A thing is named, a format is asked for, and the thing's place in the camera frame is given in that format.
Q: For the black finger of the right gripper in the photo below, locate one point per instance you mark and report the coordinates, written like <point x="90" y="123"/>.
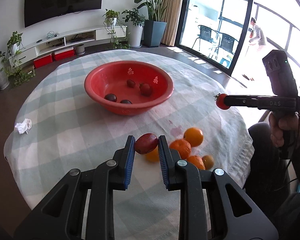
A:
<point x="259" y="102"/>

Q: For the red tomato in basin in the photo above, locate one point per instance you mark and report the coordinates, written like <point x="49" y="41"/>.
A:
<point x="145" y="89"/>

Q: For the crumpled white tissue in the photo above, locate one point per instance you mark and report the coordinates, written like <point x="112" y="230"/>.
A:
<point x="24" y="127"/>

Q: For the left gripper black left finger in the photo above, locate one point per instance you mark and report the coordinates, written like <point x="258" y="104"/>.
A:
<point x="81" y="201"/>

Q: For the yellowish small fruit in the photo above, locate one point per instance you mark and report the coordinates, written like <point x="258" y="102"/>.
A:
<point x="208" y="161"/>

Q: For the small grey pot under console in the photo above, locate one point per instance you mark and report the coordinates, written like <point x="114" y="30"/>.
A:
<point x="80" y="49"/>

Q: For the plant in ribbed white pot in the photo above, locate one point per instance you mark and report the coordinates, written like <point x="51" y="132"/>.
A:
<point x="11" y="69"/>

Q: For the small red fruit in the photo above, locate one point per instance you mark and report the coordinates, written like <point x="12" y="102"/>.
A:
<point x="130" y="83"/>

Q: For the red plum fruit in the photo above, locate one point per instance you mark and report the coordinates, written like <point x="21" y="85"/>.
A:
<point x="146" y="143"/>

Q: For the red storage box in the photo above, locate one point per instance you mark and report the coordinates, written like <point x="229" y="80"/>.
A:
<point x="64" y="54"/>
<point x="43" y="60"/>

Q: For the checkered tablecloth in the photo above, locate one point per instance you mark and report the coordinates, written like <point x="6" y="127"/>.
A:
<point x="70" y="130"/>

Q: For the black balcony chair right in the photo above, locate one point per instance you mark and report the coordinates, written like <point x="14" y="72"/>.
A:
<point x="227" y="43"/>

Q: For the red storage box left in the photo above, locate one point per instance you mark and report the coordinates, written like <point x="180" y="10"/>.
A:
<point x="43" y="60"/>

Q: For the beige curtain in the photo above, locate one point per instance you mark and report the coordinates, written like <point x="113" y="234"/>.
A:
<point x="171" y="17"/>

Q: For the red plastic basin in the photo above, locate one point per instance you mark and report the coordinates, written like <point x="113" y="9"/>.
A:
<point x="128" y="87"/>

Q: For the person on balcony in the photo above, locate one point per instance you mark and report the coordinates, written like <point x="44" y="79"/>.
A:
<point x="256" y="35"/>

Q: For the ivy plant left console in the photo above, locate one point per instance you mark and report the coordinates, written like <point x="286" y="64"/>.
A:
<point x="13" y="44"/>

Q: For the trailing ivy on console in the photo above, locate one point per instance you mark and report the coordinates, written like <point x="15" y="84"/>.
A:
<point x="112" y="22"/>

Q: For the dimpled mandarin orange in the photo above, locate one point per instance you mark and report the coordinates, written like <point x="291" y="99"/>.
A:
<point x="183" y="147"/>

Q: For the black balcony chair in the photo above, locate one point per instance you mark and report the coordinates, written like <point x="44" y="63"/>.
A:
<point x="227" y="43"/>
<point x="208" y="35"/>

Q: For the large orange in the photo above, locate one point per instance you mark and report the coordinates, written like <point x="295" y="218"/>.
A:
<point x="194" y="136"/>

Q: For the bushy plant white pot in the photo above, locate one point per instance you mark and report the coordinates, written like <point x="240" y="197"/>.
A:
<point x="135" y="24"/>

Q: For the tall plant blue pot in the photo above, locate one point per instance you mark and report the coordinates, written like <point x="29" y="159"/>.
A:
<point x="154" y="27"/>

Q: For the black balcony chair left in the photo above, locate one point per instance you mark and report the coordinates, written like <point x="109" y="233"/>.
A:
<point x="208" y="35"/>

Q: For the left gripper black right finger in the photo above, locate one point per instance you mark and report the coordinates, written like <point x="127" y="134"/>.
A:
<point x="212" y="205"/>

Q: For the small orange front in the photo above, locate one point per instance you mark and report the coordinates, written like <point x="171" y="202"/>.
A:
<point x="196" y="161"/>

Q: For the person's right hand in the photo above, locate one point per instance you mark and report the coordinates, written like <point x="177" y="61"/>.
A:
<point x="279" y="126"/>

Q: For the small orange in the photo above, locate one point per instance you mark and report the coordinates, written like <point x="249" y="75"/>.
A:
<point x="196" y="161"/>
<point x="153" y="156"/>

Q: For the red storage box right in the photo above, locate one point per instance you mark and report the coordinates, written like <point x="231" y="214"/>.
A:
<point x="64" y="54"/>

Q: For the small red tomato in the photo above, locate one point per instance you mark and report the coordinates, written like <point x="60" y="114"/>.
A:
<point x="219" y="100"/>

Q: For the dark plum at rim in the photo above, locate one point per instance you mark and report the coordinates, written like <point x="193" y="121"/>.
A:
<point x="126" y="101"/>

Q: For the white TV console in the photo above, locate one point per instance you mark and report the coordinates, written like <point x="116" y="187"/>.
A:
<point x="64" y="40"/>

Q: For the dark purple plum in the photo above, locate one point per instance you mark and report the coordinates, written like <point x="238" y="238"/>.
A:
<point x="111" y="97"/>

